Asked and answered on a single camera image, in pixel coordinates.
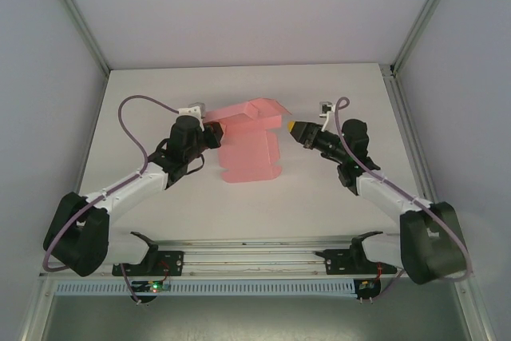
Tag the pink paper box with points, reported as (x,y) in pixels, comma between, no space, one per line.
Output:
(247,149)

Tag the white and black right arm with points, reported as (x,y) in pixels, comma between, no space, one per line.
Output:
(423,237)

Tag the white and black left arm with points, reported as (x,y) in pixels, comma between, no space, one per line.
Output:
(88,233)

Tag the small circuit board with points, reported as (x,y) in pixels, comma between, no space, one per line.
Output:
(367,287)

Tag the green-lit circuit board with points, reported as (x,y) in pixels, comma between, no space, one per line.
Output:
(153,286)

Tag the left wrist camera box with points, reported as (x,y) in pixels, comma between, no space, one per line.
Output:
(193,109)

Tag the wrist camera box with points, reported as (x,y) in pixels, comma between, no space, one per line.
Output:
(326,108)
(193,109)

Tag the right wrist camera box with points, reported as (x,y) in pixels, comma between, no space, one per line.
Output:
(326,108)

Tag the aluminium table side rail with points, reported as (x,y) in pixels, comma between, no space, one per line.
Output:
(411,133)

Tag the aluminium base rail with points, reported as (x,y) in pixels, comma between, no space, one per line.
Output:
(251,257)

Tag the aluminium frame post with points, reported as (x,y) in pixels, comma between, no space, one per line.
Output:
(425,9)

